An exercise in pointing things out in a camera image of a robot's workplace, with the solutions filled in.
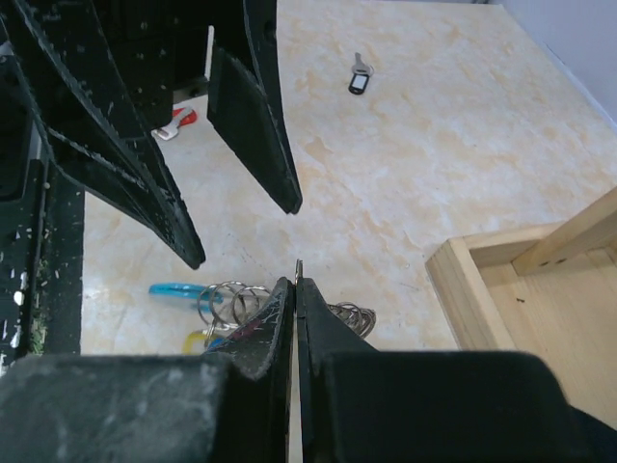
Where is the key with black tag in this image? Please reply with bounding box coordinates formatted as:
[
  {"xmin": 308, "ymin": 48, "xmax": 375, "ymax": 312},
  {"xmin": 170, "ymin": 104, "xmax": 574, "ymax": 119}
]
[{"xmin": 348, "ymin": 52, "xmax": 374, "ymax": 95}]

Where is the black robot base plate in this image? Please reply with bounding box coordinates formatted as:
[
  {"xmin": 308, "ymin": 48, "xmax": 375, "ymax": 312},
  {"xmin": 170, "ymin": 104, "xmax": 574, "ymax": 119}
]
[{"xmin": 1, "ymin": 160, "xmax": 85, "ymax": 369}]

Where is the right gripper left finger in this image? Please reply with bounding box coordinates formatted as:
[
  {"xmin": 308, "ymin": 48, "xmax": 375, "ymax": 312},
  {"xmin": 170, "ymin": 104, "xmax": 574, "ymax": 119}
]
[{"xmin": 1, "ymin": 279, "xmax": 295, "ymax": 462}]

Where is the light blue carabiner tag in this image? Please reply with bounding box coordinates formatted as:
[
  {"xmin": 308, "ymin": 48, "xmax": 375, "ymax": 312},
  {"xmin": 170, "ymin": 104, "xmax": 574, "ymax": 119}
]
[{"xmin": 148, "ymin": 283, "xmax": 224, "ymax": 303}]

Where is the metal disc with keyrings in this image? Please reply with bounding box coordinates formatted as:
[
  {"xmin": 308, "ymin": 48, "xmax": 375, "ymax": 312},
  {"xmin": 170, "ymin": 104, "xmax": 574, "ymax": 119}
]
[{"xmin": 195, "ymin": 281, "xmax": 377, "ymax": 339}]

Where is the wooden clothes rack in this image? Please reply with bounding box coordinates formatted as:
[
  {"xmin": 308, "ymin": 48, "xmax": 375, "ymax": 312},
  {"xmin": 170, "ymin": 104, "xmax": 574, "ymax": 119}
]
[{"xmin": 426, "ymin": 190, "xmax": 616, "ymax": 426}]

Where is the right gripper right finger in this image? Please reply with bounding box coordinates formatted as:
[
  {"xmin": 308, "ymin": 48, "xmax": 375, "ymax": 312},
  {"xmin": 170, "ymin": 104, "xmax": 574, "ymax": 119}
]
[{"xmin": 296, "ymin": 278, "xmax": 616, "ymax": 462}]

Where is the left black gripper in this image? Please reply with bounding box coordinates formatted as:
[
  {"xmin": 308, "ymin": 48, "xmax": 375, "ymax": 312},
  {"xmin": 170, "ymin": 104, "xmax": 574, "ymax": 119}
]
[{"xmin": 1, "ymin": 0, "xmax": 303, "ymax": 269}]

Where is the key with red tag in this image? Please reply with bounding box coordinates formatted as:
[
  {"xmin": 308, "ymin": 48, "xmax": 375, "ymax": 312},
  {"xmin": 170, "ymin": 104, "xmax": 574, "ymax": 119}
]
[{"xmin": 150, "ymin": 106, "xmax": 198, "ymax": 141}]

